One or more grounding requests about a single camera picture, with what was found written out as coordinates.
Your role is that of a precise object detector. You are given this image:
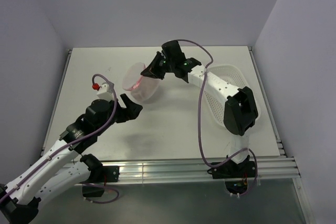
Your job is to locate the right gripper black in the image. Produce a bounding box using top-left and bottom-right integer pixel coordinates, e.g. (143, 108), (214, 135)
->
(141, 51), (174, 80)

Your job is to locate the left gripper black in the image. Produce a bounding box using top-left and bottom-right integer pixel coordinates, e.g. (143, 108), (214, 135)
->
(96, 93), (142, 135)

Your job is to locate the white mesh laundry bag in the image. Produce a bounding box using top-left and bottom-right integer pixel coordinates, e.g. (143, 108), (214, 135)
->
(122, 62), (161, 102)

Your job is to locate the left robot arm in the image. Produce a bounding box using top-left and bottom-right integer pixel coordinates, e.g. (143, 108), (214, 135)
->
(1, 94), (143, 223)

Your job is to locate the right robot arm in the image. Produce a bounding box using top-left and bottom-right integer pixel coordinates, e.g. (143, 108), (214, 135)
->
(141, 40), (259, 177)

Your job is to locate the white perforated plastic basket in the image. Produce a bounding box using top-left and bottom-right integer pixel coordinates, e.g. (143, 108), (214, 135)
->
(203, 63), (263, 130)

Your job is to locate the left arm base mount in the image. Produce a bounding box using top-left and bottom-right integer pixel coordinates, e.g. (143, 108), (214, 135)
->
(80, 154), (120, 199)

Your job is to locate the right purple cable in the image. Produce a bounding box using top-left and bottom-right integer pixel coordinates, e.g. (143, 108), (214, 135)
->
(177, 39), (259, 196)

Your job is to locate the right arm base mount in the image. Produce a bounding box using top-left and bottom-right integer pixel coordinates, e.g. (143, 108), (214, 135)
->
(207, 155), (258, 198)

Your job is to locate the aluminium rail frame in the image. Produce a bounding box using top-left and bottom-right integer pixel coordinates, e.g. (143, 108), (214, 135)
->
(26, 157), (301, 185)

